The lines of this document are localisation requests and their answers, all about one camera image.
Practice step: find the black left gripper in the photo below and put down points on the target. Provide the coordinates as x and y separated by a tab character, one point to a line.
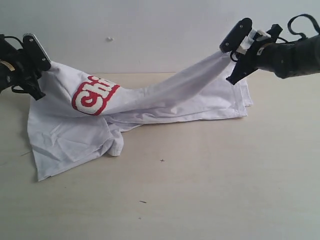
17	71

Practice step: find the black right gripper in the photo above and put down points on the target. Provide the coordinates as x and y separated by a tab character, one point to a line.
260	56

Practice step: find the white t-shirt red lettering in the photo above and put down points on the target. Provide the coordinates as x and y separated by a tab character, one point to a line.
82	117

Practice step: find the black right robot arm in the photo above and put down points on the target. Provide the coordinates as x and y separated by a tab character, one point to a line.
285	60

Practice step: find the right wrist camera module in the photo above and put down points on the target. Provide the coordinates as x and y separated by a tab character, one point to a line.
242	36

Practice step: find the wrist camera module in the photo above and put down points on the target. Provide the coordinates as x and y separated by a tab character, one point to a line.
242	36
36	52

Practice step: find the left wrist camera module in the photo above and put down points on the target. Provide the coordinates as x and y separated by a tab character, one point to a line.
36	52

